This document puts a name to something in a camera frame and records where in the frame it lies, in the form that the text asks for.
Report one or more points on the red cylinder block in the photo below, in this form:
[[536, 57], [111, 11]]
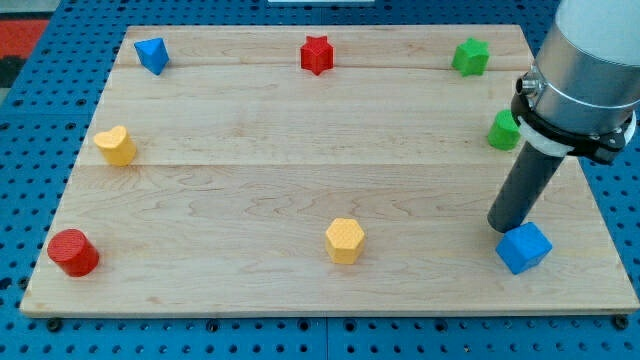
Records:
[[72, 251]]

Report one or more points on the red star block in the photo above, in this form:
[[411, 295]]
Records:
[[317, 55]]

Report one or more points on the blue triangle block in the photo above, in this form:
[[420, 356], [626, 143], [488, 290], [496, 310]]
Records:
[[152, 54]]

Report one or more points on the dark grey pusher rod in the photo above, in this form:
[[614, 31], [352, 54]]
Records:
[[525, 182]]

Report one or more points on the blue cube block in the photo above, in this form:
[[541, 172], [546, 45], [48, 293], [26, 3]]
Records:
[[523, 248]]

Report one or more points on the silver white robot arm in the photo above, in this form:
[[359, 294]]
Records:
[[582, 89]]

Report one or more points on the green cylinder block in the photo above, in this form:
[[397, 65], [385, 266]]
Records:
[[504, 132]]

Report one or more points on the yellow heart block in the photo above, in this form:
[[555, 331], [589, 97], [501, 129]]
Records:
[[116, 146]]

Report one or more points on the green star block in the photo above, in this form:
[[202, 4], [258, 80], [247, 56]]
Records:
[[471, 57]]

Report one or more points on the wooden board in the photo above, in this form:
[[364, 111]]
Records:
[[244, 159]]

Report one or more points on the yellow hexagon block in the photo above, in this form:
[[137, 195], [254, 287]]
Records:
[[345, 241]]

